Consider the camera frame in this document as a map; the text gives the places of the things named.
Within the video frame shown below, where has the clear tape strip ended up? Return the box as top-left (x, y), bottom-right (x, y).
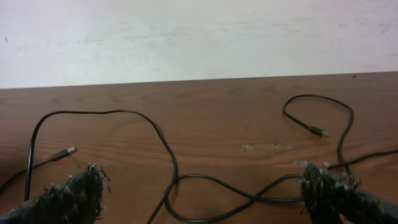
top-left (243, 142), bottom-right (293, 152)

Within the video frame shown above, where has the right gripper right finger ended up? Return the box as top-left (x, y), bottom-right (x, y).
top-left (300, 164), bottom-right (397, 224)

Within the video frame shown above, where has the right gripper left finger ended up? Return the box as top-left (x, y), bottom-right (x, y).
top-left (1, 164), bottom-right (111, 224)

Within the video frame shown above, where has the black usb cable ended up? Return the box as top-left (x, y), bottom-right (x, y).
top-left (0, 109), bottom-right (180, 224)
top-left (164, 94), bottom-right (398, 223)

